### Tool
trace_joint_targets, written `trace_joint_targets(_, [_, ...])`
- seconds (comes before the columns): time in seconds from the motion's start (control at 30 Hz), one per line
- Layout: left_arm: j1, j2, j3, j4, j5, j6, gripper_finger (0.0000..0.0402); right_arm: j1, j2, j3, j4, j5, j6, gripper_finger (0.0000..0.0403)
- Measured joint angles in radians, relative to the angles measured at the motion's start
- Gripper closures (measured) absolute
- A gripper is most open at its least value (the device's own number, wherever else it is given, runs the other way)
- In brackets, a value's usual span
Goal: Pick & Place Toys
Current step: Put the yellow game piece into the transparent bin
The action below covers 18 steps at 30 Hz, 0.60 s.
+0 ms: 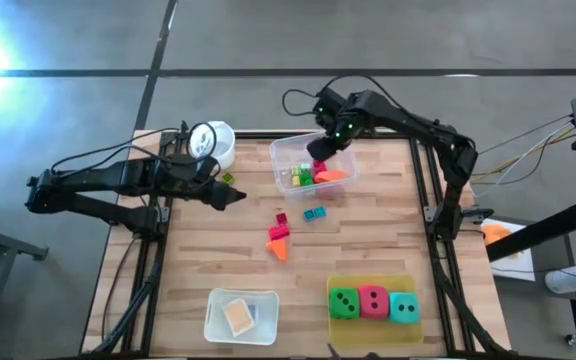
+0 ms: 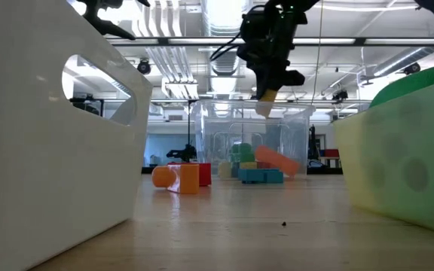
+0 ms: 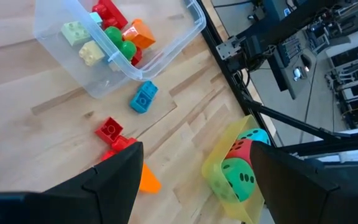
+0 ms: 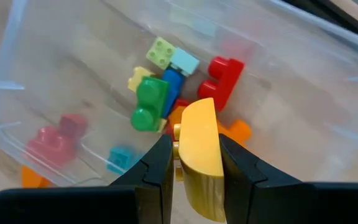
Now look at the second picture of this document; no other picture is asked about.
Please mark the red background chair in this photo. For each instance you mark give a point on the red background chair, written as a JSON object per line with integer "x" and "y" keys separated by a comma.
{"x": 332, "y": 153}

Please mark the yellow translucent plastic bin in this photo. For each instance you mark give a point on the yellow translucent plastic bin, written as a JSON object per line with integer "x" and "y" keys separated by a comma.
{"x": 409, "y": 169}

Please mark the small blue toy brick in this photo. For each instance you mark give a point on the small blue toy brick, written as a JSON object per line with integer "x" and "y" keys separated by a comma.
{"x": 250, "y": 176}
{"x": 273, "y": 177}

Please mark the orange long toy block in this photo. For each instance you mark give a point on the orange long toy block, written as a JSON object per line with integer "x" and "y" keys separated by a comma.
{"x": 279, "y": 161}

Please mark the black ceiling light rail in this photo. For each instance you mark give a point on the black ceiling light rail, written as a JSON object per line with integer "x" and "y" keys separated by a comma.
{"x": 360, "y": 41}

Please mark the black ceiling spotlight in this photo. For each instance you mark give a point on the black ceiling spotlight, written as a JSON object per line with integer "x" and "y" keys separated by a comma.
{"x": 340, "y": 96}
{"x": 413, "y": 68}
{"x": 144, "y": 67}

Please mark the orange wedge toy block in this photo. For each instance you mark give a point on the orange wedge toy block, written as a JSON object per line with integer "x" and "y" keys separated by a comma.
{"x": 187, "y": 178}

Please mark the white plastic bin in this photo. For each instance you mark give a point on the white plastic bin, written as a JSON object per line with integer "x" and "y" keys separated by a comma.
{"x": 51, "y": 188}

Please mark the background black robot arm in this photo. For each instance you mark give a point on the background black robot arm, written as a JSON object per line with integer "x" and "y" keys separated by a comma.
{"x": 312, "y": 143}
{"x": 185, "y": 153}

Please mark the small pale yellow toy brick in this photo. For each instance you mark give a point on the small pale yellow toy brick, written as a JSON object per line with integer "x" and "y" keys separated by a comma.
{"x": 224, "y": 170}

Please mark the clear plastic container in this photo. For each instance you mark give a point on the clear plastic container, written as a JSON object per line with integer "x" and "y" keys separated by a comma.
{"x": 209, "y": 128}

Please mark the orange-yellow toy brick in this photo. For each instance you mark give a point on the orange-yellow toy brick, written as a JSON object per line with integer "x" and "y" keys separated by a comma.
{"x": 266, "y": 103}

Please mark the black background monitor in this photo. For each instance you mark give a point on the black background monitor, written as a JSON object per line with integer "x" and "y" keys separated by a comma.
{"x": 85, "y": 107}

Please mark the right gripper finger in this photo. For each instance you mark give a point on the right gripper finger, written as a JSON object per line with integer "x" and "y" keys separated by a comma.
{"x": 263, "y": 90}

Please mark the silver ventilation duct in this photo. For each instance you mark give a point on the silver ventilation duct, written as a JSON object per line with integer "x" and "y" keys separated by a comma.
{"x": 398, "y": 64}
{"x": 224, "y": 22}

